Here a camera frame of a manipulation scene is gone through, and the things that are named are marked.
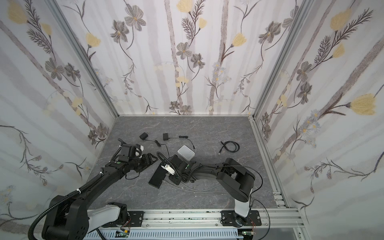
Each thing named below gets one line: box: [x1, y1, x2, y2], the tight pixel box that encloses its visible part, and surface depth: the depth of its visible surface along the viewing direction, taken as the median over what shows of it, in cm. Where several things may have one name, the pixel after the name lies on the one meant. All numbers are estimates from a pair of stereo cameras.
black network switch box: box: [148, 164, 168, 189], surface depth 88 cm
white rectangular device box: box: [177, 145, 196, 162], surface depth 100 cm
